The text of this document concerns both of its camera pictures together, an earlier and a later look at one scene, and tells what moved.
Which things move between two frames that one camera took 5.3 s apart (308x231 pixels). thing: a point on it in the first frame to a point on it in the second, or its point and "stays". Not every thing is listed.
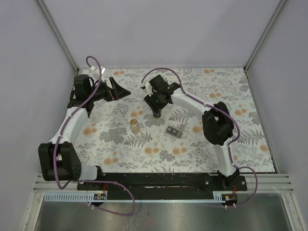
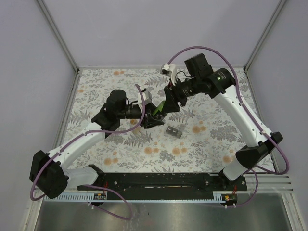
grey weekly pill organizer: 173,131 stays
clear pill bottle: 135,126 stays
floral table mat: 121,135 stays
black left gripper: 116,92 to 151,122
